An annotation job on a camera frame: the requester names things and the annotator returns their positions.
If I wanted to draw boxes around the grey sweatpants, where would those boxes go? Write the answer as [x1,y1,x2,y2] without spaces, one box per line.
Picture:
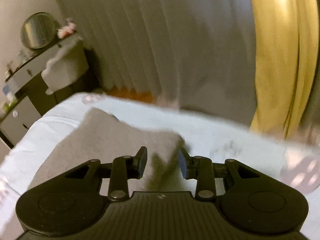
[29,108,184,193]

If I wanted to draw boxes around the light blue bed sheet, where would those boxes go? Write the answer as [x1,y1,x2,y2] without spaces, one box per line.
[1,93,319,239]

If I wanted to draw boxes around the grey bedside cabinet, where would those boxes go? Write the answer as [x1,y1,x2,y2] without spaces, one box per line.
[1,96,41,149]

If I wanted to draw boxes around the grey scalloped chair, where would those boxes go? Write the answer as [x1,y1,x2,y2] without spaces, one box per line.
[41,36,89,95]

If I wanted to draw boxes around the grey pleated curtain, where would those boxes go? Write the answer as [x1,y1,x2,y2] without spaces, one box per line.
[56,0,257,125]

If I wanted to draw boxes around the grey vanity desk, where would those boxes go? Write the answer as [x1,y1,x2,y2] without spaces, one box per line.
[4,35,85,93]

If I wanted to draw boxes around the pink plush on desk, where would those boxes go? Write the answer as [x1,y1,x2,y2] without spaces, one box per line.
[57,18,76,39]

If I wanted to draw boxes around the round vanity mirror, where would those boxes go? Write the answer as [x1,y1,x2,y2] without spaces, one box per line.
[20,12,59,50]

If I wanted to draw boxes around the yellow curtain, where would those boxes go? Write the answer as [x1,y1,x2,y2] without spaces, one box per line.
[251,0,319,139]

